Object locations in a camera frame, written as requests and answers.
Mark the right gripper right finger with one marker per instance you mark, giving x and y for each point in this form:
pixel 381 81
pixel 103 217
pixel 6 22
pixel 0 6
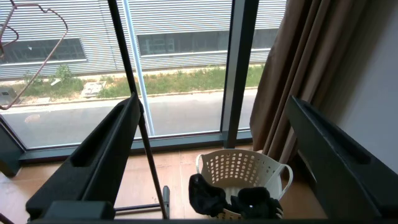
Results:
pixel 348 180

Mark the brown curtain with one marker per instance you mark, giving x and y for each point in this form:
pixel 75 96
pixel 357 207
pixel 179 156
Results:
pixel 295 77

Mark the black clothes rack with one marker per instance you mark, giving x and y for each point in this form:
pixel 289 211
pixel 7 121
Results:
pixel 124 49

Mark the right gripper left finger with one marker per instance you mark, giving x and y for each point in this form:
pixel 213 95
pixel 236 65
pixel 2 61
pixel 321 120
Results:
pixel 102 174

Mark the white laundry basket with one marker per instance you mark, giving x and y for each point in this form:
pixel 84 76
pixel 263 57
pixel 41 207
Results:
pixel 236 168

